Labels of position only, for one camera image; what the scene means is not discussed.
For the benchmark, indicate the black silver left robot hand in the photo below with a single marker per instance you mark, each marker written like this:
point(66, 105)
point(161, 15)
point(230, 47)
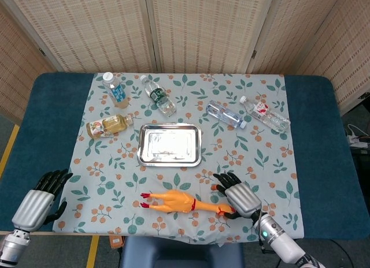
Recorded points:
point(34, 206)

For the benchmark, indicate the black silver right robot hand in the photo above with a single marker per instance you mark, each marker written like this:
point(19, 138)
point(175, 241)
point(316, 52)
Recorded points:
point(242, 198)

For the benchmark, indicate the orange rubber chicken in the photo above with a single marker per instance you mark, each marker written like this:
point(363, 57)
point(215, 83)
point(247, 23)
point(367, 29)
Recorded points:
point(176, 203)

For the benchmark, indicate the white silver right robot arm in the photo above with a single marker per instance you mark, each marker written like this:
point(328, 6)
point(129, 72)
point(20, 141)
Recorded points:
point(280, 239)

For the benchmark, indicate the silver metal tray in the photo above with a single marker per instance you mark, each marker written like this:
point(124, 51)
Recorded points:
point(169, 145)

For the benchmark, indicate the blue padded seat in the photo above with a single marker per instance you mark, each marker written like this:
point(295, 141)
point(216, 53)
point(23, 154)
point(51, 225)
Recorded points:
point(179, 253)

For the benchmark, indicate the clear bluish water bottle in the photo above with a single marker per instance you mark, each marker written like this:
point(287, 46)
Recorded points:
point(225, 114)

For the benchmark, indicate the leaf and berry print tablecloth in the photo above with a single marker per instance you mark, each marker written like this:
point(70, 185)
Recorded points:
point(115, 175)

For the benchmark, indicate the red label water bottle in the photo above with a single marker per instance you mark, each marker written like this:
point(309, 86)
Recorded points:
point(267, 113)

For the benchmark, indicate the small orange box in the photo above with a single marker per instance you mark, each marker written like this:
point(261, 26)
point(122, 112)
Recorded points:
point(116, 242)

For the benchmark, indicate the blue padded table cover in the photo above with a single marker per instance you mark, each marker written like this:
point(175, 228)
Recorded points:
point(321, 152)

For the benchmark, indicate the yellow tea bottle peach label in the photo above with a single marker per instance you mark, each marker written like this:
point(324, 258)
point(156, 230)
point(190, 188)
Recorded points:
point(108, 126)

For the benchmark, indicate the white power strip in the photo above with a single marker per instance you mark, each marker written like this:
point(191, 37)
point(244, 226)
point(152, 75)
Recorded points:
point(357, 139)

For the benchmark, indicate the green label water bottle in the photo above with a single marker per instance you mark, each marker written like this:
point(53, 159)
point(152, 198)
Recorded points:
point(159, 96)

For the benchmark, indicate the blue label drink bottle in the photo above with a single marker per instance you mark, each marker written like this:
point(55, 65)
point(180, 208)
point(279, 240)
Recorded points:
point(117, 92)

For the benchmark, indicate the woven bamboo folding screen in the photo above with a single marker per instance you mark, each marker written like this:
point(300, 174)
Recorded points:
point(185, 28)

